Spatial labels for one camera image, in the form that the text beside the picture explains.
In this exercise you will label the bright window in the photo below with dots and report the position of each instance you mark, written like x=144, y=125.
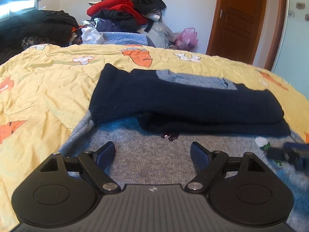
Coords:
x=17, y=7

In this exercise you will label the black coat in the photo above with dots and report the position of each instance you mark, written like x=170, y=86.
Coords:
x=36, y=25

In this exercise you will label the yellow printed blanket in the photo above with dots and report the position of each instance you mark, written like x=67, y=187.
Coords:
x=48, y=89

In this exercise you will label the brown wooden door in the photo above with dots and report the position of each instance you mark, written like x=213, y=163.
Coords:
x=237, y=17

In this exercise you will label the grey and navy knit sweater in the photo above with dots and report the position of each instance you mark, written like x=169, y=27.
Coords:
x=169, y=101

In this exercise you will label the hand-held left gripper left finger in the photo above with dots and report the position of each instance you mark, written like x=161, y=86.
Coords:
x=107, y=154

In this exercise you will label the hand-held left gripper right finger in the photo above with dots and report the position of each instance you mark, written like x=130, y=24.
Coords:
x=199, y=155

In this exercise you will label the pink plastic bag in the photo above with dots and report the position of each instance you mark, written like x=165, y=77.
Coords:
x=187, y=38

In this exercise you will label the dark navy garment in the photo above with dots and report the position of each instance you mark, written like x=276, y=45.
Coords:
x=113, y=19

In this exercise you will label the red fuzzy garment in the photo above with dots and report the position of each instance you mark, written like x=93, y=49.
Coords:
x=113, y=4

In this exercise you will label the white plastic bag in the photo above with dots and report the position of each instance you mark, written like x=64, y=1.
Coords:
x=91, y=35

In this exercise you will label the white wardrobe door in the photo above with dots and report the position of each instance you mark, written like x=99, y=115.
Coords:
x=298, y=41

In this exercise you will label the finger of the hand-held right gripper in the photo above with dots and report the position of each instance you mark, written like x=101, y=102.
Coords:
x=293, y=153

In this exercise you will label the grey garment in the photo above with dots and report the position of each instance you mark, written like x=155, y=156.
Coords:
x=159, y=33

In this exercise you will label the leopard print cloth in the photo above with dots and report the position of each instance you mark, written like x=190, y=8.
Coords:
x=31, y=42

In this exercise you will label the light blue knit sweater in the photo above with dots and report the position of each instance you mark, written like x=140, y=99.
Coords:
x=125, y=38

